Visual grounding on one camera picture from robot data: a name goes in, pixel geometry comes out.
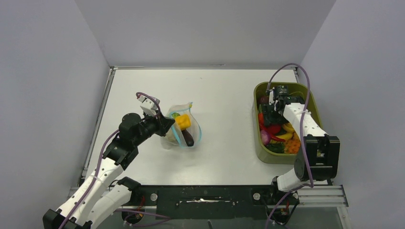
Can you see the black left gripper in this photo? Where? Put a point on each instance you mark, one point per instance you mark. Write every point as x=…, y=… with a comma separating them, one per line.
x=163, y=123

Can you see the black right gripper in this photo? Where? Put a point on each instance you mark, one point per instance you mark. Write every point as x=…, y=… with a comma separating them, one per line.
x=269, y=119

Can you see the yellow bell pepper toy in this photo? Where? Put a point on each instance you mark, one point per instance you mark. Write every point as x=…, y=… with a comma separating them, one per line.
x=183, y=121

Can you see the clear zip top bag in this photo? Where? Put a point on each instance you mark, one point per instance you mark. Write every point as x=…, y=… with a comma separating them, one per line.
x=194, y=129

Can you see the dark purple eggplant toy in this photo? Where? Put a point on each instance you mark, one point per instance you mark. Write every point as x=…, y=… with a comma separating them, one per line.
x=189, y=140

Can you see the green custard apple toy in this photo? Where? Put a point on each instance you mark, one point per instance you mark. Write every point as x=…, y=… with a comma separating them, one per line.
x=174, y=115

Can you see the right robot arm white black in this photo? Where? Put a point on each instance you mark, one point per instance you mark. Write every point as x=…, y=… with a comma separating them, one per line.
x=318, y=154

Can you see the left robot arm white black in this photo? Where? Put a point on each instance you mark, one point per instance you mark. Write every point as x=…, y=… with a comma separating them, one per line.
x=89, y=206

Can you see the orange carrot toy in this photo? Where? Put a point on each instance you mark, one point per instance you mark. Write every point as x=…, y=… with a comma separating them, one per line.
x=261, y=118

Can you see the yellow banana bunch toy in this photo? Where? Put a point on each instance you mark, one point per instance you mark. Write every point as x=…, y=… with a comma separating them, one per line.
x=287, y=131

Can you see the dark red plum toy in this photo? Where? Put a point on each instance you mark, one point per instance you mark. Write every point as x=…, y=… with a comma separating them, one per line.
x=263, y=100

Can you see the purple red onion toy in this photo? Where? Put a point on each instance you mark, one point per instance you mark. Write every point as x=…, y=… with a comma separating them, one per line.
x=265, y=137

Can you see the orange spiky fruit toy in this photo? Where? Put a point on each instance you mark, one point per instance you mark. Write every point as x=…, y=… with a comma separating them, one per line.
x=292, y=146

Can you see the olive green plastic tub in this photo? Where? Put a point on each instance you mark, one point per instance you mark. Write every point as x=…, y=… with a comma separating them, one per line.
x=262, y=152

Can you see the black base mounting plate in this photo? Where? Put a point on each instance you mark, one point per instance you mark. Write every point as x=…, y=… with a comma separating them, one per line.
x=213, y=202

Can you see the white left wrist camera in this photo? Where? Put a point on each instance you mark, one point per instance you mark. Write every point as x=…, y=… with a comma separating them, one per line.
x=149, y=105

